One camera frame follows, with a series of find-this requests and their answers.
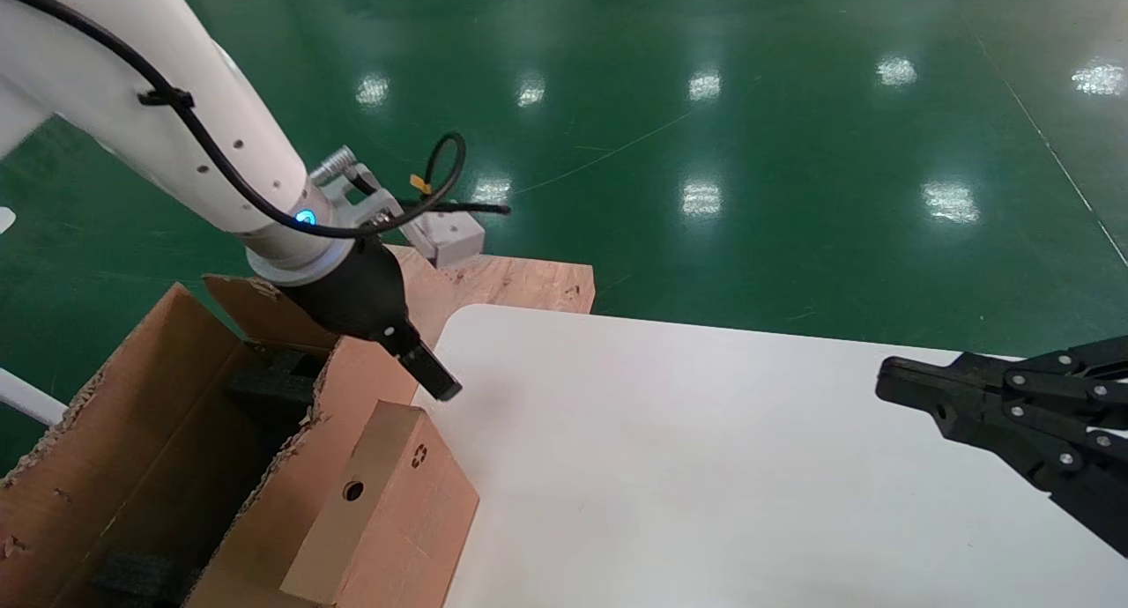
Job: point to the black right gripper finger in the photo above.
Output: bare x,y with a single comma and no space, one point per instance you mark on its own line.
1040,449
1057,374

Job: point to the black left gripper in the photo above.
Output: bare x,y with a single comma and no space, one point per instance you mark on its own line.
361,295

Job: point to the small brown cardboard box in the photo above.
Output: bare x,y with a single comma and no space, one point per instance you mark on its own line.
397,520

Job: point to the large open cardboard box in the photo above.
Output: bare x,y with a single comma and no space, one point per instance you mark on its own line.
150,467

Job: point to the plywood board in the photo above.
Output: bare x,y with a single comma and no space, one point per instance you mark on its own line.
520,282

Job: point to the black foam block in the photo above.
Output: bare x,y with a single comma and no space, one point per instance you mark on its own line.
145,582
273,388

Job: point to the white tubular stand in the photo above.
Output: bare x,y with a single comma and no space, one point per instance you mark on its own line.
31,401

